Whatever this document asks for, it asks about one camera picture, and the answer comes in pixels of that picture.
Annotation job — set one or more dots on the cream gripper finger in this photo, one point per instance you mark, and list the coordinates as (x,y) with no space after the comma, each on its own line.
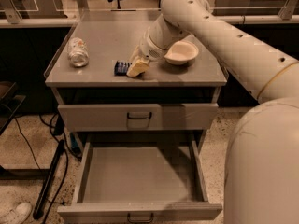
(135,57)
(138,67)

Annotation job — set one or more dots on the white horizontal rail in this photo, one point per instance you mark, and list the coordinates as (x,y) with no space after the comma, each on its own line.
(263,19)

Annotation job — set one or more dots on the dark blue rxbar wrapper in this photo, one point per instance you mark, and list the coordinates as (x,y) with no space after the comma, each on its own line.
(121,68)

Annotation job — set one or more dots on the grey open middle drawer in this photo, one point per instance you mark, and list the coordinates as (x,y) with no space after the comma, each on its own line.
(140,183)

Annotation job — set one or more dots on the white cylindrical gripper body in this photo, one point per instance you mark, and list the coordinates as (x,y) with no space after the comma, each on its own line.
(149,50)

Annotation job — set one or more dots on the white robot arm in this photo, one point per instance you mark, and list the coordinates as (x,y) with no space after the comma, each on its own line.
(261,178)

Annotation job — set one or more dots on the grey top drawer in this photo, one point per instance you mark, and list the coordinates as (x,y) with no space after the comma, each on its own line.
(143,117)

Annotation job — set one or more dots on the dark side table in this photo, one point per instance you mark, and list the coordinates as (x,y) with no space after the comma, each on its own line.
(10,102)

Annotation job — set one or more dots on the grey drawer cabinet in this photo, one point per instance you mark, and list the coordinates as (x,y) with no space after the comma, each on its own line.
(112,36)

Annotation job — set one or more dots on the white paper bowl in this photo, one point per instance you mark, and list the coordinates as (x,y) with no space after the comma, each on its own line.
(181,52)

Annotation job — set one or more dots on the silver soda can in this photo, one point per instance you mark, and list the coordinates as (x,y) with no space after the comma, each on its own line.
(77,52)

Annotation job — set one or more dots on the white sneaker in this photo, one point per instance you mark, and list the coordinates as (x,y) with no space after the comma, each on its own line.
(17,215)

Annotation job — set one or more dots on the black table leg bar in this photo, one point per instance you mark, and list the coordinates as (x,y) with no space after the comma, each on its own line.
(40,203)

